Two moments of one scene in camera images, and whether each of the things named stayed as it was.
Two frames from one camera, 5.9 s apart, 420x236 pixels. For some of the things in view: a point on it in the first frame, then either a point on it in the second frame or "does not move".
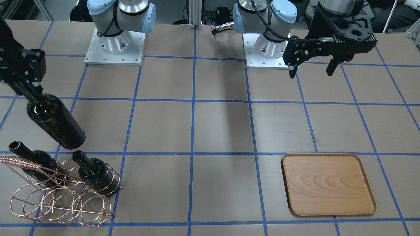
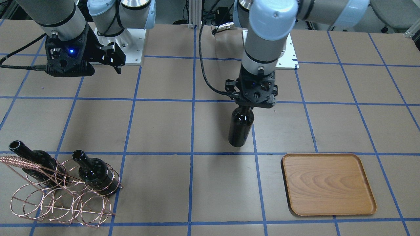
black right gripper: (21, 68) → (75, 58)
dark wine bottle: (95, 173) does not move
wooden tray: (327, 184) does not move
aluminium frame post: (195, 14) does not move
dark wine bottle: (51, 116) → (242, 119)
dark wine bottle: (51, 173) does not move
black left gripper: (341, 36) → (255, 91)
